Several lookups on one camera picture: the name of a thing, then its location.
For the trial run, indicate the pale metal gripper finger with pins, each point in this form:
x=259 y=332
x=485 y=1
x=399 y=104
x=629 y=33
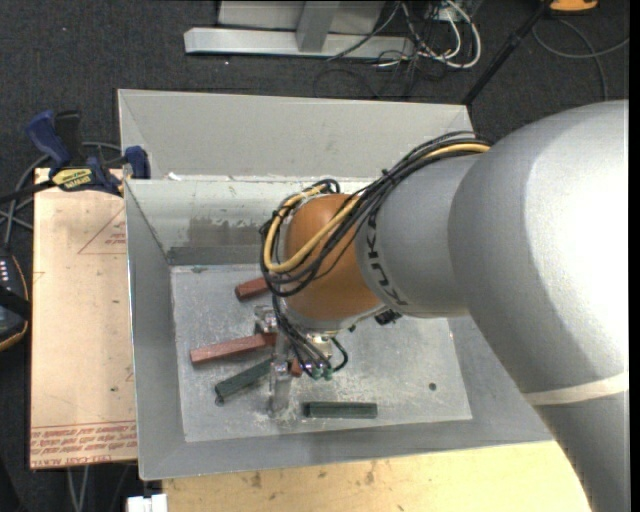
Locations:
x=265 y=319
x=280 y=387

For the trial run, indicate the red-brown flat block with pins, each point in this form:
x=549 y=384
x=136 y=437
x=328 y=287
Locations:
x=230 y=348
x=252 y=288

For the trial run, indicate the dark green flat block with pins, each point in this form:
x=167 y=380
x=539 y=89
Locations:
x=340 y=410
x=242 y=380

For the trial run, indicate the grey metal bin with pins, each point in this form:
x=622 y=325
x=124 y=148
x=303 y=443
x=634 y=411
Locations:
x=225 y=310

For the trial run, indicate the brown cardboard board, red print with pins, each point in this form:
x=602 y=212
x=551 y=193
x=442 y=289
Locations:
x=80 y=300

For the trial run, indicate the black cylinder on white bracket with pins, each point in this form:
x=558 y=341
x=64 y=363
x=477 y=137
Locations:
x=388 y=316

